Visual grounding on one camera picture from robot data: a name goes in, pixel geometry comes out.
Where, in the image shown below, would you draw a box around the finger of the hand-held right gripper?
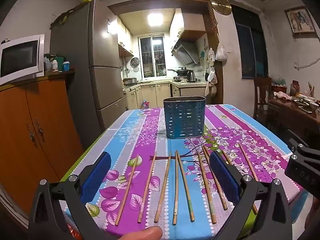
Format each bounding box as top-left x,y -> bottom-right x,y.
287,129 -> 320,163

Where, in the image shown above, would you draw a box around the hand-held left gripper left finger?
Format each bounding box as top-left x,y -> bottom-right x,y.
28,151 -> 113,240

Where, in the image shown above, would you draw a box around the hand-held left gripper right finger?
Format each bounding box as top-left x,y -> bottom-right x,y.
209,151 -> 293,240

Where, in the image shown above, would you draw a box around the group of wooden chopsticks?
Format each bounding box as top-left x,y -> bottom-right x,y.
115,144 -> 259,227

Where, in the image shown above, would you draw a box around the blue perforated utensil holder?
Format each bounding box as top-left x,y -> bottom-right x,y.
163,96 -> 206,139

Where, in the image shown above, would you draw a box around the person's left hand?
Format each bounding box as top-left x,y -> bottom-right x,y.
119,226 -> 163,240

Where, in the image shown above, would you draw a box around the dark wooden side table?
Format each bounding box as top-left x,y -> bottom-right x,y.
267,94 -> 320,150

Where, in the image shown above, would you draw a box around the group of food bowls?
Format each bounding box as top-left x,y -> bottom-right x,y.
291,93 -> 320,112

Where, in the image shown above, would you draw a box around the pink cloth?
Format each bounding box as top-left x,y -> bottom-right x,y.
273,91 -> 292,101

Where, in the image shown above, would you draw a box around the red glass jar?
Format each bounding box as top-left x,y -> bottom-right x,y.
290,80 -> 300,97

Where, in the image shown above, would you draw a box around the wooden chair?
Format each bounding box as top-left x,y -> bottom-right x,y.
253,77 -> 273,125

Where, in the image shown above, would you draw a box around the floral striped tablecloth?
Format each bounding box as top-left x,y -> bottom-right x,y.
60,104 -> 310,240

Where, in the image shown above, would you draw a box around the orange wooden cabinet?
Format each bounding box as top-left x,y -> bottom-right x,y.
0,70 -> 84,228

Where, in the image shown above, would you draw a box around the beige kitchen base cabinets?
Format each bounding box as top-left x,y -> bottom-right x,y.
123,80 -> 208,110

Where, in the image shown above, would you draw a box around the hanging cloth bags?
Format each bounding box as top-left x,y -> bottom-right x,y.
204,47 -> 218,97

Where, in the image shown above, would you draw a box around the grey refrigerator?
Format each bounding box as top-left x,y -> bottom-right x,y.
50,0 -> 126,132

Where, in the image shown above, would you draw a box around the black wok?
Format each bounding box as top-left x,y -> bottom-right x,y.
167,67 -> 194,77

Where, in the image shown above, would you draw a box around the dark room window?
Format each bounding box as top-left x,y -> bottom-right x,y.
231,5 -> 268,79

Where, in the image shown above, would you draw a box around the green container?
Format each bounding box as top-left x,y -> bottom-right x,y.
55,56 -> 66,72

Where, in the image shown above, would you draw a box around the white hanging plastic bag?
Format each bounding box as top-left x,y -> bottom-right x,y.
215,42 -> 228,62

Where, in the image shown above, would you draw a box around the framed elephant picture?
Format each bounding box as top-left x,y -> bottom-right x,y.
284,6 -> 317,36

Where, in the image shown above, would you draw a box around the barred kitchen window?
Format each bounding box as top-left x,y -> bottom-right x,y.
138,35 -> 167,78

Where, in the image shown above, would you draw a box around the steel range hood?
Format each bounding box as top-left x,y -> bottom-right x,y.
171,41 -> 200,65

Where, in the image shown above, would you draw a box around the white microwave oven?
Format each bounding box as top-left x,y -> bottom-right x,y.
0,34 -> 45,86

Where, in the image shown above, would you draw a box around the square ceiling light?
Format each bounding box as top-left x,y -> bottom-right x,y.
147,12 -> 164,27

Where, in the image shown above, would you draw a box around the white wall cable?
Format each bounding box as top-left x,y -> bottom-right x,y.
294,56 -> 320,70

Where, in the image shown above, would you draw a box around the flower wall sticker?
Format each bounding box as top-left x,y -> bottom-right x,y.
199,39 -> 210,63

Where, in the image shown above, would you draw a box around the beige wall cabinet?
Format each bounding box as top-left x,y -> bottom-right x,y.
170,8 -> 208,43
117,17 -> 134,57

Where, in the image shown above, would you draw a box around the brown door frame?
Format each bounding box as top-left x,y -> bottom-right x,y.
107,0 -> 224,105

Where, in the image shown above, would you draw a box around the gold round wall clock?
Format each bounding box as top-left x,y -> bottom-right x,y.
211,0 -> 231,15

